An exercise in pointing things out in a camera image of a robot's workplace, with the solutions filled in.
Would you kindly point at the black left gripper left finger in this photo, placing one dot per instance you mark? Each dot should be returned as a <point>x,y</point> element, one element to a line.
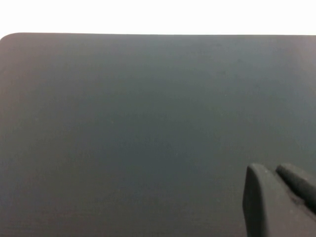
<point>264,202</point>

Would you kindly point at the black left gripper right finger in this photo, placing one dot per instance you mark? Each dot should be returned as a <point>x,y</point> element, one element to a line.
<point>298,182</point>

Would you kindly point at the black table mat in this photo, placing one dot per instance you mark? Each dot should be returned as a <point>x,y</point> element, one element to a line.
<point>123,123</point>

